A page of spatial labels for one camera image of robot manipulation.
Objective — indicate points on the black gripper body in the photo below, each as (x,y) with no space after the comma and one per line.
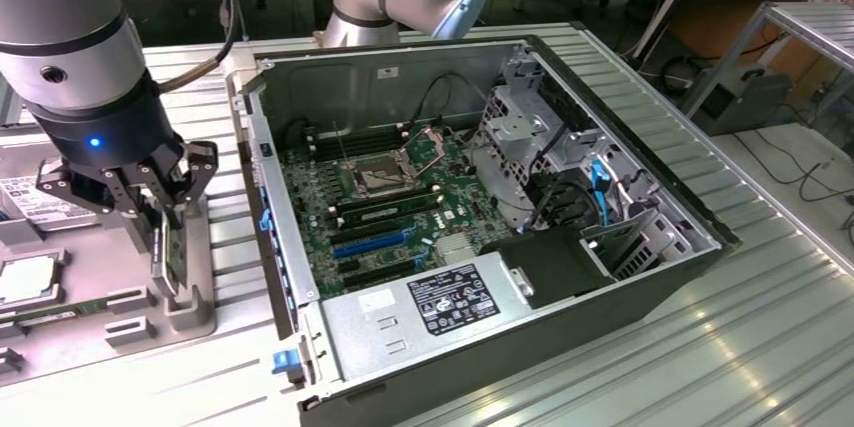
(100,127)

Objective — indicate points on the black graphics card with fan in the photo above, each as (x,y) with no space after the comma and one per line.
(175,257)

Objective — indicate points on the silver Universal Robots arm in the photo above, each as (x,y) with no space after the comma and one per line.
(67,37)

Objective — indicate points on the hard disk with blue rails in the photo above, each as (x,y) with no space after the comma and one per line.
(16,197)

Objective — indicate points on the grey parts rack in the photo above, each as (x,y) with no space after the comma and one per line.
(87,272)

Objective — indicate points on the thin metal locking lever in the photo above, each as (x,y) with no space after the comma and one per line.
(342,147)

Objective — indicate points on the silver CPU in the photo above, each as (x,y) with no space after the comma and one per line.
(23,279)

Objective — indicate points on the black RAM slot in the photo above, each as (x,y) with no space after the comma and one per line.
(360,147)
(387,197)
(356,136)

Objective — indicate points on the long black expansion slot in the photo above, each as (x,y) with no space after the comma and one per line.
(363,236)
(383,272)
(374,283)

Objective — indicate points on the black RAM stick green label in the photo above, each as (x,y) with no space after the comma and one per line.
(387,211)

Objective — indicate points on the short black expansion slot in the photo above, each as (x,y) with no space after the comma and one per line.
(348,265)

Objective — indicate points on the blue expansion slot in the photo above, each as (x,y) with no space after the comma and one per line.
(370,246)

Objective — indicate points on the metal socket cover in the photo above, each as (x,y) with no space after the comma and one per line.
(432,136)

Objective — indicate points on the green motherboard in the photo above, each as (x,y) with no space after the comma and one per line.
(467,197)

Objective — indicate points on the blue plastic case latch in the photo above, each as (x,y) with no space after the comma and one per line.
(283,362)

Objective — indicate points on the silver chipset heatsink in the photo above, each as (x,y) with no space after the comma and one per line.
(456,247)

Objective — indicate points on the grey power supply unit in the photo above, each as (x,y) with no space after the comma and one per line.
(374,337)

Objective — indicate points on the silver metal disk bay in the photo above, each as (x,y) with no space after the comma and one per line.
(514,127)

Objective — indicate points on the black plastic air shroud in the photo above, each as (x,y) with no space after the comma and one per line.
(547,267)

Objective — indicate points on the perforated metal bay cage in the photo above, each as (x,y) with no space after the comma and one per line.
(641,247)

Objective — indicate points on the open black PC case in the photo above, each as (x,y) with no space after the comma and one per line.
(601,347)

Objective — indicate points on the black stand pole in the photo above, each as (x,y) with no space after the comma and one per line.
(674,2)

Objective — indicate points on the metal slat side table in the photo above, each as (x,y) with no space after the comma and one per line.
(821,27)

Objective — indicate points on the black chassis intrusion switch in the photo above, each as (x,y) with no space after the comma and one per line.
(266,151)

